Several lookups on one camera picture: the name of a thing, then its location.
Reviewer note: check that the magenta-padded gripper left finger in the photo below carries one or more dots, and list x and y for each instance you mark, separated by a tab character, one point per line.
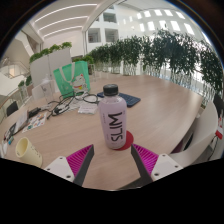
76	162

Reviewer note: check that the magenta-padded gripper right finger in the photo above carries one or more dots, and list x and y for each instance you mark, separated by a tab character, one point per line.
148	161

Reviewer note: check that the flat round red coaster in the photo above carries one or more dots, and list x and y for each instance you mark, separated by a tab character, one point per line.
128	140

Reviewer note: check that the cream ribbed plastic cup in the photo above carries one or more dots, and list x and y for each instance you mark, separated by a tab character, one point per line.
28	152

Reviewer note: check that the pale pink drink bottle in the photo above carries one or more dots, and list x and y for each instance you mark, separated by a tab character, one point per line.
112	120

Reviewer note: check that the white paper leaflet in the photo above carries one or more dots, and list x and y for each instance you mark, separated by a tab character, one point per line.
88	108

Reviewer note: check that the colourful sticker sheet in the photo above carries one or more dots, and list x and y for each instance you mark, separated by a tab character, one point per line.
35	121

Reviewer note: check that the white chair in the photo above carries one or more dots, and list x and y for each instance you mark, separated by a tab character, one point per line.
200	133

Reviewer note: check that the dark blue keyboard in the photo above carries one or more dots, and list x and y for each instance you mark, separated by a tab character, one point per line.
128	98

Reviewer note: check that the green tote bag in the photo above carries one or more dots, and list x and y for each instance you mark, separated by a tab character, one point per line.
71	78

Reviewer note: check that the row of green plants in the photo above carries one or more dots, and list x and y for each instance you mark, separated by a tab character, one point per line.
160	55

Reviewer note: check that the white planter wall with greenery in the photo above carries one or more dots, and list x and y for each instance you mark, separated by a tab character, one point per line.
50	60

